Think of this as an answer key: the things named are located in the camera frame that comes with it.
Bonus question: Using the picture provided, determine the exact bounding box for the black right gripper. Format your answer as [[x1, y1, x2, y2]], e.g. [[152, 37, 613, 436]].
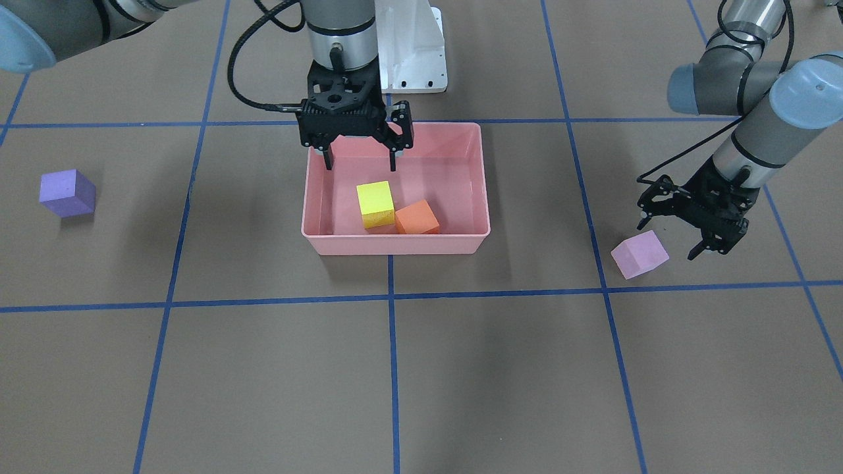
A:
[[296, 63, 414, 173]]

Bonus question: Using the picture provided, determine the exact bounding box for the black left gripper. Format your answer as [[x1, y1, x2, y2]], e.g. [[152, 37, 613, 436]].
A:
[[636, 159, 750, 261]]

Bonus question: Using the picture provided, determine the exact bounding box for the yellow foam cube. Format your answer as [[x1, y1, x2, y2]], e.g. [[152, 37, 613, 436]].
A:
[[356, 181, 395, 229]]

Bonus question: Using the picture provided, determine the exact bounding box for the pink foam cube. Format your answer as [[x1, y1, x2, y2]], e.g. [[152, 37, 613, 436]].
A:
[[611, 230, 669, 280]]

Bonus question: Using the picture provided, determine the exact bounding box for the orange foam cube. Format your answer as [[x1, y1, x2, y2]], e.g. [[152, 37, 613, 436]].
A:
[[395, 200, 441, 234]]

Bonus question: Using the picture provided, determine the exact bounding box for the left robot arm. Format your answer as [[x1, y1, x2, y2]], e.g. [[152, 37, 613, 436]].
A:
[[636, 1, 842, 260]]

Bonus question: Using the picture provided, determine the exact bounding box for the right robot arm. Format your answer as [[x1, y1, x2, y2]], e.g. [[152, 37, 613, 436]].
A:
[[2, 1, 414, 171]]

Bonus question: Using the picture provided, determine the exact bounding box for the pink plastic bin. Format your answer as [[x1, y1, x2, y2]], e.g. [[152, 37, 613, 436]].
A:
[[301, 121, 491, 255]]

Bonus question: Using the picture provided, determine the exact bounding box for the purple foam cube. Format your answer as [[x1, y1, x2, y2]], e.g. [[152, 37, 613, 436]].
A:
[[39, 170, 96, 219]]

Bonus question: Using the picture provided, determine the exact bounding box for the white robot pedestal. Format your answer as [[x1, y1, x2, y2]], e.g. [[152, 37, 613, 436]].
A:
[[375, 1, 449, 94]]

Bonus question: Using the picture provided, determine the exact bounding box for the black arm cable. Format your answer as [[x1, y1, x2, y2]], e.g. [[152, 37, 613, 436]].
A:
[[227, 0, 310, 114]]

